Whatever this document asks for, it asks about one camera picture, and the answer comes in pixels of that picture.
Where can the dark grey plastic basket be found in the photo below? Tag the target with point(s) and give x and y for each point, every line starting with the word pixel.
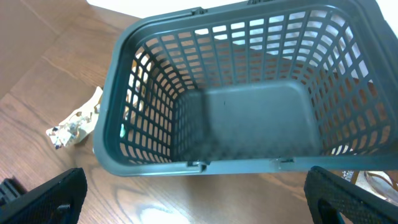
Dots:
pixel 250 87

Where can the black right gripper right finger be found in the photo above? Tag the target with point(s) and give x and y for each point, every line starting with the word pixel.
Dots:
pixel 331 198

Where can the beige snack bag right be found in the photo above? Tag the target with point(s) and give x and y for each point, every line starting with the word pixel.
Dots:
pixel 378 183

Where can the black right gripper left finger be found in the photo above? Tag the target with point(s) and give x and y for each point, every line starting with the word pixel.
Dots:
pixel 59 200

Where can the beige snack bag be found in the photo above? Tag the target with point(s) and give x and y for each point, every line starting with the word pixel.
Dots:
pixel 378 183
pixel 78 125

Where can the beige snack bag upper left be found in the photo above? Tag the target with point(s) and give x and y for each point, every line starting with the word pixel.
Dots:
pixel 78 125

